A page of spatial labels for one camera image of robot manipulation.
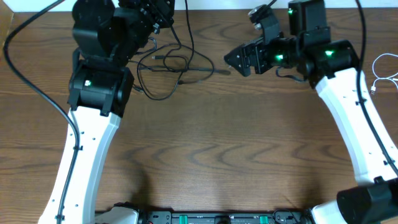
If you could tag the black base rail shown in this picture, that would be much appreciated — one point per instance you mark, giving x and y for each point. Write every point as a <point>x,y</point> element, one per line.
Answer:
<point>126,212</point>

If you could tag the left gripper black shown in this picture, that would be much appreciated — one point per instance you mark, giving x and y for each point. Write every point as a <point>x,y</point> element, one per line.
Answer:
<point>157,10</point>

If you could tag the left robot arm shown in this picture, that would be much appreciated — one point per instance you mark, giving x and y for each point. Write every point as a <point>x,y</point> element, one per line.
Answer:
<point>108,36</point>

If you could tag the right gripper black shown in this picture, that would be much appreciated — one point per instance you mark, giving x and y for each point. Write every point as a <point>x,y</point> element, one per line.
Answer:
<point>257,48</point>

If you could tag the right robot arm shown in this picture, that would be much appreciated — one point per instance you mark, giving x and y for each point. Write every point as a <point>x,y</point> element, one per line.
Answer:
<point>335,71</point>

